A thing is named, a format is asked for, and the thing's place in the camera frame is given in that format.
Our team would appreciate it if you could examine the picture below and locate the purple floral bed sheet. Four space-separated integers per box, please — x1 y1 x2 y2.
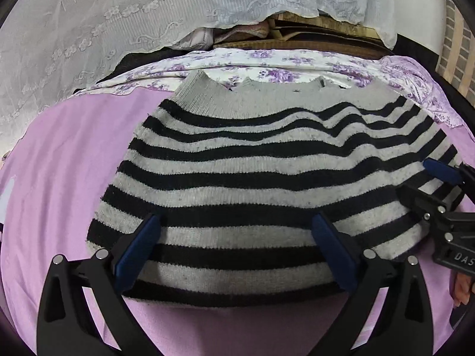
82 48 464 129

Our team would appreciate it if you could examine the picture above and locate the person's right hand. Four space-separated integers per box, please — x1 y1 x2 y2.
452 272 474 307

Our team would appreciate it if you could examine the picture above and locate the brown wooden furniture under cover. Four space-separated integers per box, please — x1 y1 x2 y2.
213 12 393 60

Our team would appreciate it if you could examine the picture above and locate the beige checked curtain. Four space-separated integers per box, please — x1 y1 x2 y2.
436 0 475 105

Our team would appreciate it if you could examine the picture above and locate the lilac fleece blanket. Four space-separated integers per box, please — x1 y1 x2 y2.
0 88 475 356

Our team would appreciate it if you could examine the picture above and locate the black grey striped knit sweater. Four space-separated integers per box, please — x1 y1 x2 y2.
86 71 461 308

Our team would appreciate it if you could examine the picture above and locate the white lace cloth cover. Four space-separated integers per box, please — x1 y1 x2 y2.
1 0 397 150

